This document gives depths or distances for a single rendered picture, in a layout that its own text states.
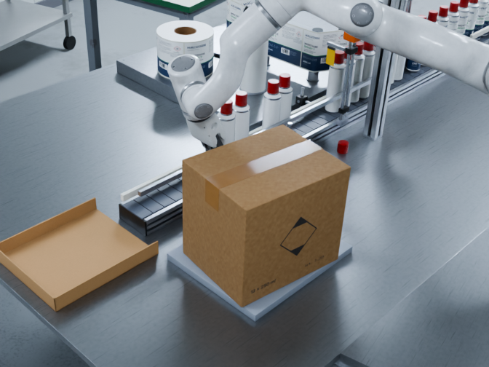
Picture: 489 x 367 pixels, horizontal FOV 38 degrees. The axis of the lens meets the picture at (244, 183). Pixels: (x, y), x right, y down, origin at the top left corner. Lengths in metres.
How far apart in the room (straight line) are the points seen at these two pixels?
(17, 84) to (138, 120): 2.32
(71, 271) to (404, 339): 0.79
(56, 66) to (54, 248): 3.06
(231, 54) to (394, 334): 0.75
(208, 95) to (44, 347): 1.11
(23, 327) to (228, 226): 1.17
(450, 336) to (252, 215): 0.53
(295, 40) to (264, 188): 1.10
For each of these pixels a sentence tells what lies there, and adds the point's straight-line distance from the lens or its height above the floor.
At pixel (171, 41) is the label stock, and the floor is 1.02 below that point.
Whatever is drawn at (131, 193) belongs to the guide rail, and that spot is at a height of 0.91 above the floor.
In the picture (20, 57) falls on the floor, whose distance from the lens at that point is 5.00.
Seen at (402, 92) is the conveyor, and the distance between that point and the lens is 2.63.
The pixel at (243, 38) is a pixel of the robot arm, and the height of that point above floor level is 1.31.
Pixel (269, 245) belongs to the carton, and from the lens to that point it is 1.57.
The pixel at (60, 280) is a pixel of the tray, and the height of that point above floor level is 0.83.
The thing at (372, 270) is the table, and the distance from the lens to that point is 1.81.
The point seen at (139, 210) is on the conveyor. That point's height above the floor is 0.88.
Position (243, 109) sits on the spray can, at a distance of 2.00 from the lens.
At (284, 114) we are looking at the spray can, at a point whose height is 0.97.
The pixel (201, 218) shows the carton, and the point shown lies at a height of 1.00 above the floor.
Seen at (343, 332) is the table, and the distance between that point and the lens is 1.64.
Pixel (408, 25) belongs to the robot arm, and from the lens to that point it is 1.78.
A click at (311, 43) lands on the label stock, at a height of 1.02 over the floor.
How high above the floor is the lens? 1.98
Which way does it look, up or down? 34 degrees down
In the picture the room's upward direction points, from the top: 3 degrees clockwise
